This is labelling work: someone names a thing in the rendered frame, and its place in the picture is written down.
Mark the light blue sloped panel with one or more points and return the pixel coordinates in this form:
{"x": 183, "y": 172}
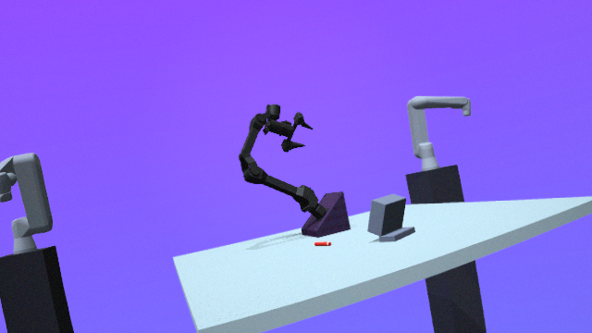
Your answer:
{"x": 386, "y": 218}

